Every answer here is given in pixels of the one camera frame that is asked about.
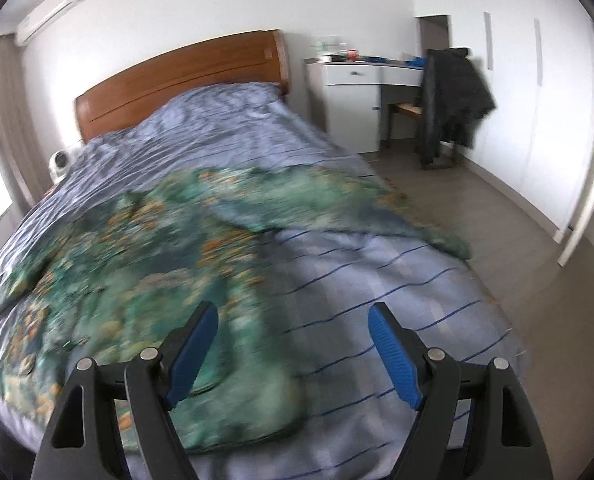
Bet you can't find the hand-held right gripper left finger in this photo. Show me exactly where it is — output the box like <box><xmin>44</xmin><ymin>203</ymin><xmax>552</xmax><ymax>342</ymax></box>
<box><xmin>31</xmin><ymin>301</ymin><xmax>220</xmax><ymax>480</ymax></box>

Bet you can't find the wooden headboard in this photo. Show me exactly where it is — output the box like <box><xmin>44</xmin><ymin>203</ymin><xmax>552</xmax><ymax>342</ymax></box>
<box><xmin>74</xmin><ymin>30</ymin><xmax>290</xmax><ymax>143</ymax></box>

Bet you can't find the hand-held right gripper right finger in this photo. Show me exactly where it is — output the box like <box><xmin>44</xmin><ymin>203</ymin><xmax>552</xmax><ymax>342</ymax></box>
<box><xmin>368</xmin><ymin>302</ymin><xmax>555</xmax><ymax>480</ymax></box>

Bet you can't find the white wardrobe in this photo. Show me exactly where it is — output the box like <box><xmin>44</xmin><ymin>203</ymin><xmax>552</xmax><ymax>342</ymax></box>
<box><xmin>412</xmin><ymin>0</ymin><xmax>594</xmax><ymax>241</ymax></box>

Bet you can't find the beige curtain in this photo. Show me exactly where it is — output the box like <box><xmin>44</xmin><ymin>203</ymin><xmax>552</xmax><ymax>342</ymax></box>
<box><xmin>0</xmin><ymin>40</ymin><xmax>45</xmax><ymax>211</ymax></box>

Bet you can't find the blue object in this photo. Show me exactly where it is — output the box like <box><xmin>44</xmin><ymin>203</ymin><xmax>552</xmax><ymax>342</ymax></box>
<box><xmin>367</xmin><ymin>54</ymin><xmax>428</xmax><ymax>68</ymax></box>

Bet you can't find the white air conditioner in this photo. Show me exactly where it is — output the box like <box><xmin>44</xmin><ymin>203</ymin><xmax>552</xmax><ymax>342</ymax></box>
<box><xmin>16</xmin><ymin>0</ymin><xmax>85</xmax><ymax>45</ymax></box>

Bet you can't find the wooden chair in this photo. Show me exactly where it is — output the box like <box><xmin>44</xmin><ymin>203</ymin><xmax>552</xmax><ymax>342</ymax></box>
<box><xmin>381</xmin><ymin>101</ymin><xmax>460</xmax><ymax>171</ymax></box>

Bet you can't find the blue-grey striped bed blanket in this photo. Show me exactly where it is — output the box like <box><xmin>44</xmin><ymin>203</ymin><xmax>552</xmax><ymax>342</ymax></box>
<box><xmin>0</xmin><ymin>82</ymin><xmax>525</xmax><ymax>480</ymax></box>

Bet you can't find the black jacket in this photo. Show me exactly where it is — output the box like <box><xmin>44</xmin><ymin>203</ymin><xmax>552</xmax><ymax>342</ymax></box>
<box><xmin>416</xmin><ymin>47</ymin><xmax>498</xmax><ymax>166</ymax></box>

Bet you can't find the small white security camera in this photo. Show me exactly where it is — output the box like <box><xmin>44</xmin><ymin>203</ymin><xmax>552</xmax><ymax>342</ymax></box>
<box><xmin>47</xmin><ymin>147</ymin><xmax>75</xmax><ymax>183</ymax></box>

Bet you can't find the white door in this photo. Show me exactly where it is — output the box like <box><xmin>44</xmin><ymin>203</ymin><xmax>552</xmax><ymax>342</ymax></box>
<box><xmin>557</xmin><ymin>30</ymin><xmax>594</xmax><ymax>268</ymax></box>

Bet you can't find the white desk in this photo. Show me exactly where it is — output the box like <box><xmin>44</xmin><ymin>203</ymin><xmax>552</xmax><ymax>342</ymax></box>
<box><xmin>304</xmin><ymin>55</ymin><xmax>428</xmax><ymax>153</ymax></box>

